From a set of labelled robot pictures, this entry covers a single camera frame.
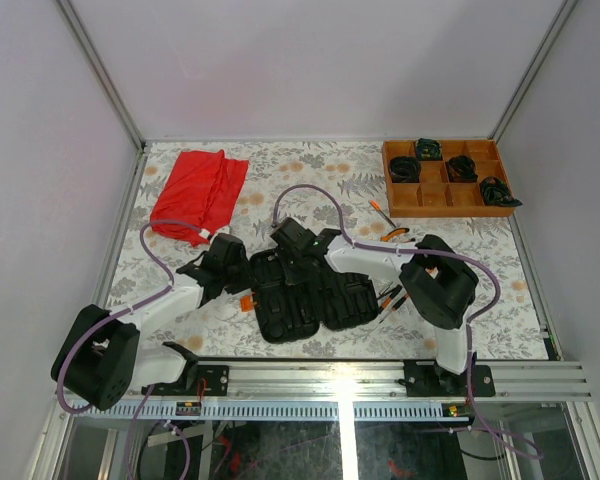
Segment black plastic tool case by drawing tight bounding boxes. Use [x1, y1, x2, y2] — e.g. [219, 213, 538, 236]
[249, 249, 379, 344]

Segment orange black pliers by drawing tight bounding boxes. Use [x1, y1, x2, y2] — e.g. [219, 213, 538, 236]
[380, 227, 415, 244]

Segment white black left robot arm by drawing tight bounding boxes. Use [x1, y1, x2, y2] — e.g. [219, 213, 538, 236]
[51, 233, 251, 411]

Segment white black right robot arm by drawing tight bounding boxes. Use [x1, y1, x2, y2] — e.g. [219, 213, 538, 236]
[271, 218, 478, 395]

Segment red folded cloth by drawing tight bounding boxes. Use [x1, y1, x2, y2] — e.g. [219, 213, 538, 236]
[150, 150, 249, 246]

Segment small orange tipped precision screwdriver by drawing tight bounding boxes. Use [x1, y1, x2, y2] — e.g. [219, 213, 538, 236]
[369, 200, 397, 229]

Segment small orange black screwdriver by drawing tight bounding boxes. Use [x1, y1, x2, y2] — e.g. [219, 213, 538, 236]
[378, 294, 409, 323]

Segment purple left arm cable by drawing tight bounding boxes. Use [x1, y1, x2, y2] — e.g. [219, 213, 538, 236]
[54, 218, 211, 415]

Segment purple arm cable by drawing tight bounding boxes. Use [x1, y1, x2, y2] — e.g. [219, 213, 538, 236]
[272, 184, 504, 401]
[54, 218, 211, 415]

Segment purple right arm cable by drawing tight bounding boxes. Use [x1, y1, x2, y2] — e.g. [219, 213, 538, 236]
[272, 184, 504, 401]

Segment black strap bundle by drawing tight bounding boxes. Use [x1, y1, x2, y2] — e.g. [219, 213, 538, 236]
[478, 176, 524, 209]
[413, 138, 443, 162]
[445, 154, 478, 184]
[389, 155, 423, 185]

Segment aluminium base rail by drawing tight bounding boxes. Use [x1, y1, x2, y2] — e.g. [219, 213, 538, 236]
[65, 360, 593, 419]

